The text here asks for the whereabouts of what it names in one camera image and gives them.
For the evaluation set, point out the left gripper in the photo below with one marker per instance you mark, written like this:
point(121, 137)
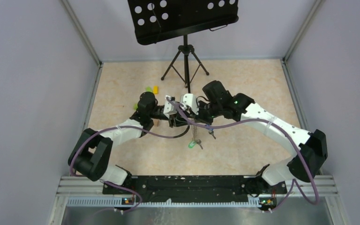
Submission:
point(177, 120)

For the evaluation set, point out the black music stand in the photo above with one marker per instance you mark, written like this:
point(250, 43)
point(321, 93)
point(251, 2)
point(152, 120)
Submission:
point(160, 20)

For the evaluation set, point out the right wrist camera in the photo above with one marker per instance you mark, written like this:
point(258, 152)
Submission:
point(188, 103)

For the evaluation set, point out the silver key on green tag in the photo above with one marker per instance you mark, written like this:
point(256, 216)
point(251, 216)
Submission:
point(199, 142)

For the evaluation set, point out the green key tag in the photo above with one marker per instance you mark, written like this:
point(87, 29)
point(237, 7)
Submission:
point(191, 144)

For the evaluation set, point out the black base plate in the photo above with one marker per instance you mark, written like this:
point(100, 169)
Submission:
point(197, 189)

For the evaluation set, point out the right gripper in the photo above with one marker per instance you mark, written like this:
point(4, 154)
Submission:
point(199, 117)

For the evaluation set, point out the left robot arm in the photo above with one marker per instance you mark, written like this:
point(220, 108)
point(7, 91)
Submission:
point(91, 155)

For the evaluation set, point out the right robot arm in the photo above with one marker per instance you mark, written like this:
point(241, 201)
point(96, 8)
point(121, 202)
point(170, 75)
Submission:
point(308, 150)

